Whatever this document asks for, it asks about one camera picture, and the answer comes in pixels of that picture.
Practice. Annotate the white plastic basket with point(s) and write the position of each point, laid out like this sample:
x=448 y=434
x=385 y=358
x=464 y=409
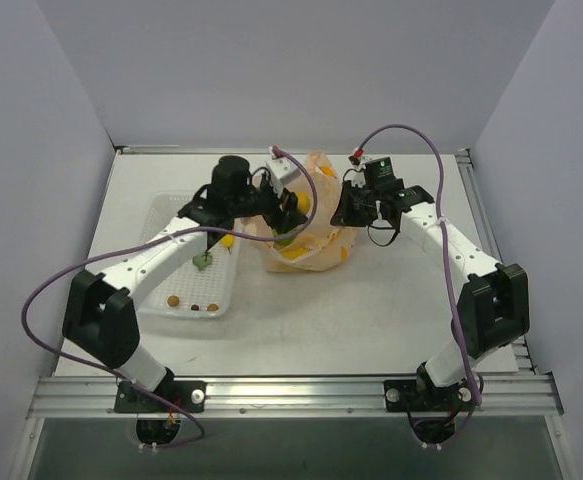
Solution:
x=211 y=286

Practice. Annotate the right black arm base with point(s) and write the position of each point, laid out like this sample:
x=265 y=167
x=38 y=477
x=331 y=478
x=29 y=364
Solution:
x=406 y=396

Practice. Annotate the small tan nut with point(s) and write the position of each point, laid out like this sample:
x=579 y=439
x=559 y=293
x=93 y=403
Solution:
x=173 y=301

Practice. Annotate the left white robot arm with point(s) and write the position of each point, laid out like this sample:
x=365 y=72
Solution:
x=101 y=311

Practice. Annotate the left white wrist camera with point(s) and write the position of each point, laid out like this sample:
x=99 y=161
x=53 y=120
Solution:
x=281 y=170

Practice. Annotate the green fake guava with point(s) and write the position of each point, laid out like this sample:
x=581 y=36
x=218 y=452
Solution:
x=282 y=240

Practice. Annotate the orange fake round fruit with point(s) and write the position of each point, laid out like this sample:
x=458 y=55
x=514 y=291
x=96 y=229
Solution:
x=293 y=254

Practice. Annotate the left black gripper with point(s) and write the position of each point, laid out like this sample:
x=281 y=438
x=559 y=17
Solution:
x=281 y=215

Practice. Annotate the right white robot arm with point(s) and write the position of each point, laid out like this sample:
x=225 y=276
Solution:
x=490 y=300

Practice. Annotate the yellow fake pear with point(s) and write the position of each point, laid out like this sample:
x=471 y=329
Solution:
x=303 y=203

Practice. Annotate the orange plastic bag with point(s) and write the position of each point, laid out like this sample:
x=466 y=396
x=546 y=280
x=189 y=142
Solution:
x=328 y=246

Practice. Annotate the aluminium front rail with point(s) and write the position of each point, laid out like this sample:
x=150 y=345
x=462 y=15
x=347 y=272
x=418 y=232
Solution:
x=288 y=397

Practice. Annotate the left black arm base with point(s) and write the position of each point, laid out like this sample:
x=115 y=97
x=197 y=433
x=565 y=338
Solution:
x=189 y=395

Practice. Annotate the yellow fake mango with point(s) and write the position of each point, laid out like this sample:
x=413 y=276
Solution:
x=228 y=241

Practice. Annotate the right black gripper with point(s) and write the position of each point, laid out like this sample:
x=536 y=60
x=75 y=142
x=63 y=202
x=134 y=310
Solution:
x=347 y=210

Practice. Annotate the green fake leaf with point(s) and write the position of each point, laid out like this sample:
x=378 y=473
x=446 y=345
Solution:
x=202 y=261

